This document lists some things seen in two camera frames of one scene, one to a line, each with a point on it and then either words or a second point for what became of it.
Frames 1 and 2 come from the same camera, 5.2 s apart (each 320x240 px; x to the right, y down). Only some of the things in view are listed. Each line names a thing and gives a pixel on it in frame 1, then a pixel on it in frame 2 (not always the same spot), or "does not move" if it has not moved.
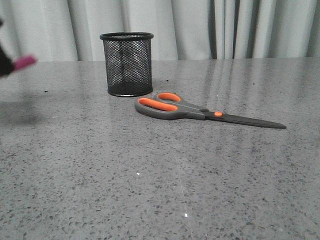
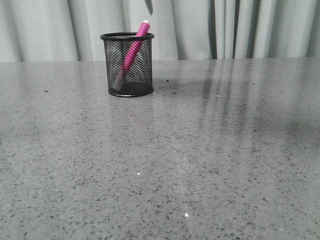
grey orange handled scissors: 170,105 -> 149,4
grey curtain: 70,30 does not move
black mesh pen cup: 128,56 does not move
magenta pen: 24,61 -> 133,51
